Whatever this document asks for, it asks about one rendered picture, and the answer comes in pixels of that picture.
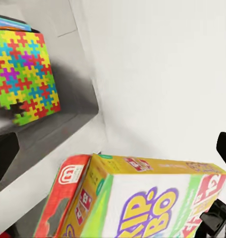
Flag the board game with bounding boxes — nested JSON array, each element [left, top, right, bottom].
[[32, 154, 226, 238], [0, 18, 32, 33]]

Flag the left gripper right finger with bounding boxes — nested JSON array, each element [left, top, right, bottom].
[[216, 131, 226, 163]]

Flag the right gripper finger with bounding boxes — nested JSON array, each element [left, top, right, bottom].
[[200, 205, 223, 232]]

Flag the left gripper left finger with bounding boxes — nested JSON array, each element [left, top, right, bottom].
[[0, 132, 19, 181]]

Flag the jigsaw puzzle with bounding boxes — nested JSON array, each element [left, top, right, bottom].
[[0, 30, 61, 126]]

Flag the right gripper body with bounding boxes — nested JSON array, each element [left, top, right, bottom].
[[200, 201, 226, 238]]

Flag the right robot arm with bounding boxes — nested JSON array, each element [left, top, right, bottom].
[[194, 198, 226, 238]]

